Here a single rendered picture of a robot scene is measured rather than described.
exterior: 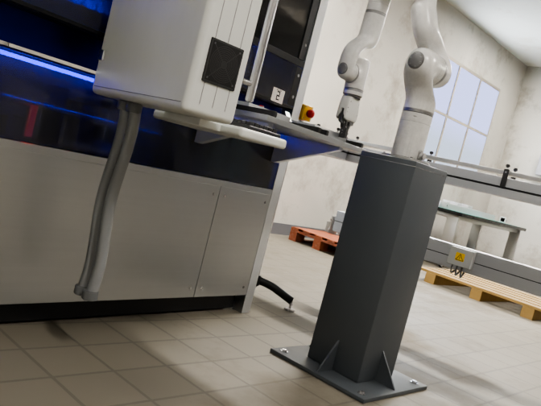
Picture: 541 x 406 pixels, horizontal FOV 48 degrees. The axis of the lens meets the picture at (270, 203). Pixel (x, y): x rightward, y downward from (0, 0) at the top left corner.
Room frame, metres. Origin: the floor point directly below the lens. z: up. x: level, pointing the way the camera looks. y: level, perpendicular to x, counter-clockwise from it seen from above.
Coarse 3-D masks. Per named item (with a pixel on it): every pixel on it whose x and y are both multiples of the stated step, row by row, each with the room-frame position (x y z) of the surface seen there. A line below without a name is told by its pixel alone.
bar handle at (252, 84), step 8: (272, 0) 1.73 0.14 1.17; (272, 8) 1.73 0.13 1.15; (272, 16) 1.73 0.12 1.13; (264, 24) 1.73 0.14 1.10; (264, 32) 1.73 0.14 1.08; (264, 40) 1.73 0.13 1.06; (264, 48) 1.73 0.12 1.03; (256, 56) 1.73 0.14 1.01; (256, 64) 1.73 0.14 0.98; (256, 72) 1.73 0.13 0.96; (248, 80) 1.72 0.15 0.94; (256, 80) 1.73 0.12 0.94; (248, 88) 1.74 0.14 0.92; (256, 88) 1.74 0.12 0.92; (248, 96) 1.73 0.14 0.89
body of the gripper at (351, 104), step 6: (342, 96) 2.54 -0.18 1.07; (348, 96) 2.52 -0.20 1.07; (354, 96) 2.53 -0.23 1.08; (342, 102) 2.53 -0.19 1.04; (348, 102) 2.52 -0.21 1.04; (354, 102) 2.54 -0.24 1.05; (342, 108) 2.53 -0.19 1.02; (348, 108) 2.52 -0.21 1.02; (354, 108) 2.55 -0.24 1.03; (348, 114) 2.52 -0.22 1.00; (354, 114) 2.56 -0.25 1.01; (348, 120) 2.54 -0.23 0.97; (354, 120) 2.57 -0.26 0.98
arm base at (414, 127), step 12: (408, 120) 2.31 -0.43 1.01; (420, 120) 2.30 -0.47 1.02; (396, 132) 2.36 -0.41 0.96; (408, 132) 2.31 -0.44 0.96; (420, 132) 2.30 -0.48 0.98; (396, 144) 2.33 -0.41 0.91; (408, 144) 2.30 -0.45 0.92; (420, 144) 2.31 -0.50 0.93; (396, 156) 2.28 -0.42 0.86; (408, 156) 2.30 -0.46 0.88; (420, 156) 2.31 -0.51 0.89
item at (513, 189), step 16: (368, 144) 3.45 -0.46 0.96; (352, 160) 3.47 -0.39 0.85; (448, 160) 3.16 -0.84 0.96; (448, 176) 3.12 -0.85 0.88; (464, 176) 3.07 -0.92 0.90; (480, 176) 3.02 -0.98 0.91; (496, 176) 2.98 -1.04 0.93; (512, 176) 3.02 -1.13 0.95; (528, 176) 2.91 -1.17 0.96; (480, 192) 3.11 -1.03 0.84; (496, 192) 2.96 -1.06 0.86; (512, 192) 2.92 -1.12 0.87; (528, 192) 2.88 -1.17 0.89
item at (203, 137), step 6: (246, 120) 2.22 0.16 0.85; (252, 120) 2.20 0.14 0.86; (270, 126) 2.17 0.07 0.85; (198, 132) 2.35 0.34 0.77; (204, 132) 2.33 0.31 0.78; (198, 138) 2.35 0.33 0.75; (204, 138) 2.33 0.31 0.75; (210, 138) 2.31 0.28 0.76; (216, 138) 2.29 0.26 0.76; (222, 138) 2.29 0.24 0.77
